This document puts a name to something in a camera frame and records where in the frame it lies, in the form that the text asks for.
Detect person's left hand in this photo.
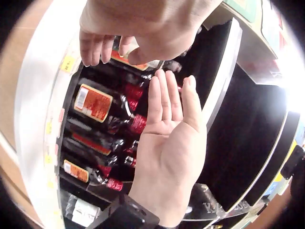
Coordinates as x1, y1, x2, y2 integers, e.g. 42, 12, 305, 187
79, 0, 224, 67

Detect person's right thumb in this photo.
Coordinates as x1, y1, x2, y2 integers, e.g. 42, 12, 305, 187
182, 75, 203, 124

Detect full shop shelf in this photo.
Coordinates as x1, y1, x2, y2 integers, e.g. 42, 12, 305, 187
17, 0, 305, 229

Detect person's left fingers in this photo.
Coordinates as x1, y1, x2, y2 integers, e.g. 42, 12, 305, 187
79, 31, 135, 67

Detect person's right hand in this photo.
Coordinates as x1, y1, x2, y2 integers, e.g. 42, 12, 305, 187
129, 69, 208, 227

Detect black wrist band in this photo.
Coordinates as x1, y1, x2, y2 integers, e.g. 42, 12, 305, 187
85, 194, 160, 229

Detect person's right middle finger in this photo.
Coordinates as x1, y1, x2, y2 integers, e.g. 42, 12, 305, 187
155, 69, 171, 122

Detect person's right index finger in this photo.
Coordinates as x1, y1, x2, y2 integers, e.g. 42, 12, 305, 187
166, 71, 184, 121

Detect person's left thumb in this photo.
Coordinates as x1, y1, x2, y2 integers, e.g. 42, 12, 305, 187
128, 47, 167, 65

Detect person's right ring finger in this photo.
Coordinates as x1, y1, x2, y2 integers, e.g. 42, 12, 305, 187
146, 78, 163, 125

